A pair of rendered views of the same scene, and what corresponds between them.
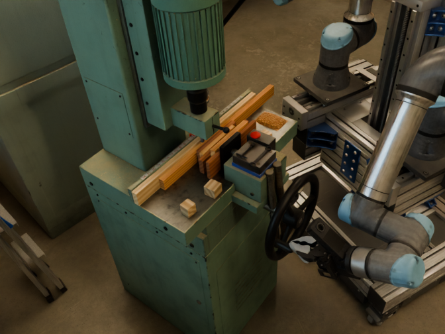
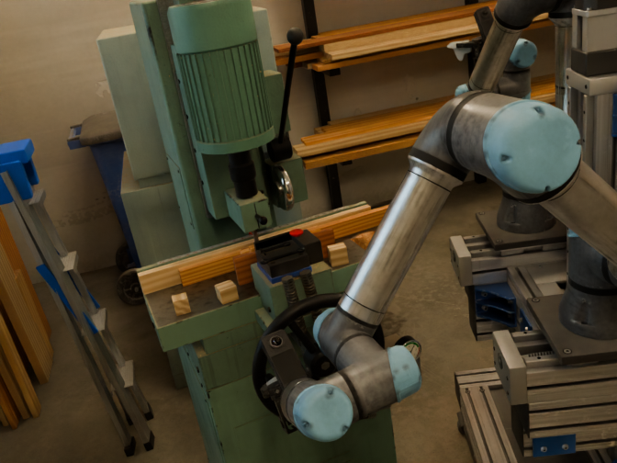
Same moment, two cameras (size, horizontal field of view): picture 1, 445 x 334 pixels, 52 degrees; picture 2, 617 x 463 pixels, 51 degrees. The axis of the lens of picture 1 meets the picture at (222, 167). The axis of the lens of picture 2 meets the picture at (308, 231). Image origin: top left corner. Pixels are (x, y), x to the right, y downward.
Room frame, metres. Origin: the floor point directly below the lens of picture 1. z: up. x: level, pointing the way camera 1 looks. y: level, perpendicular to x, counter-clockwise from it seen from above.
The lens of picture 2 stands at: (-0.04, -0.78, 1.56)
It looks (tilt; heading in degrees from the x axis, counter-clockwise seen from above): 23 degrees down; 31
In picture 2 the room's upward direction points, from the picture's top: 9 degrees counter-clockwise
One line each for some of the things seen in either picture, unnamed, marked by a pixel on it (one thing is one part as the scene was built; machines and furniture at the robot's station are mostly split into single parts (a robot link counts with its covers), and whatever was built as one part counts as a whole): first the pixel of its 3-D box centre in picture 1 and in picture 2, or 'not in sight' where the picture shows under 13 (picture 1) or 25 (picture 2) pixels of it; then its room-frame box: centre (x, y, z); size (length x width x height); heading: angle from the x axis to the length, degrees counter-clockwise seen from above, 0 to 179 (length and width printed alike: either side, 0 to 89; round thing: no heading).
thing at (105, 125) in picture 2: not in sight; (152, 198); (2.39, 1.61, 0.48); 0.64 x 0.54 x 0.97; 134
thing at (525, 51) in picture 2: not in sight; (516, 53); (1.88, -0.41, 1.21); 0.11 x 0.08 x 0.09; 41
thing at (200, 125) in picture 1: (195, 119); (249, 209); (1.13, 0.07, 1.03); 0.14 x 0.07 x 0.09; 49
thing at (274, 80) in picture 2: not in sight; (267, 103); (1.37, 0.12, 1.23); 0.09 x 0.08 x 0.15; 49
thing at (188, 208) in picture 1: (188, 208); (181, 303); (0.86, 0.11, 0.92); 0.03 x 0.03 x 0.04; 44
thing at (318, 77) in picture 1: (332, 70); (525, 205); (1.60, -0.48, 0.87); 0.15 x 0.15 x 0.10
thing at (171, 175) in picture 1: (222, 131); (298, 241); (1.19, -0.01, 0.92); 0.60 x 0.02 x 0.04; 139
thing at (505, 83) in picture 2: not in sight; (511, 88); (1.87, -0.39, 1.12); 0.11 x 0.08 x 0.11; 131
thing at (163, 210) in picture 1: (233, 170); (283, 287); (1.05, -0.03, 0.87); 0.61 x 0.30 x 0.06; 139
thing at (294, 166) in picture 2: not in sight; (286, 179); (1.35, 0.10, 1.02); 0.09 x 0.07 x 0.12; 139
